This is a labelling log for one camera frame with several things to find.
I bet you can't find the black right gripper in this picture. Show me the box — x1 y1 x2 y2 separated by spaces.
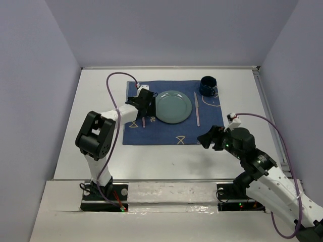
197 124 243 160

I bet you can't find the pink-handled fork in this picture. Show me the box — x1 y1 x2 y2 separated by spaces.
142 117 146 128

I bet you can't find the teal ceramic plate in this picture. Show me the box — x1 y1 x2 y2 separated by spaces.
155 90 192 124

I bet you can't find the blue fish-print placemat cloth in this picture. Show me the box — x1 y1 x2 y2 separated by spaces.
123 80 224 145

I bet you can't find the pink-handled table knife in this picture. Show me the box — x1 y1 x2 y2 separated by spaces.
194 92 200 127

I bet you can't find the dark blue mug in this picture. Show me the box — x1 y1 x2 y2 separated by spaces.
199 76 217 97

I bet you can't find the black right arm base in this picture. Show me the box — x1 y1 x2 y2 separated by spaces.
215 183 265 212

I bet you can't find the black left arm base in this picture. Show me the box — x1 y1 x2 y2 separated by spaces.
79 182 129 212

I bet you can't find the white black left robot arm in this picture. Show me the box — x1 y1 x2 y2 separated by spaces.
75 88 156 199

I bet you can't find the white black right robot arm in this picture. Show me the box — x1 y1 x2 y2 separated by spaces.
197 126 322 241

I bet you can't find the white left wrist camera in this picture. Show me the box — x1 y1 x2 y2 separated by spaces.
136 83 149 91

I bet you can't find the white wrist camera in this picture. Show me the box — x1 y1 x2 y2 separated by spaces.
224 112 241 132
136 83 149 91

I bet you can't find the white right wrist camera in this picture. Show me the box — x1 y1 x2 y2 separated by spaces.
224 112 241 132

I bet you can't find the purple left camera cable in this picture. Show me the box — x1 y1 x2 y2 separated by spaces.
95 72 139 210

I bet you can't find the purple camera cable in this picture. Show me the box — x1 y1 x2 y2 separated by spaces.
236 112 303 239
95 72 139 210

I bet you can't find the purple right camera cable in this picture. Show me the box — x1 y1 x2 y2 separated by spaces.
236 112 303 239

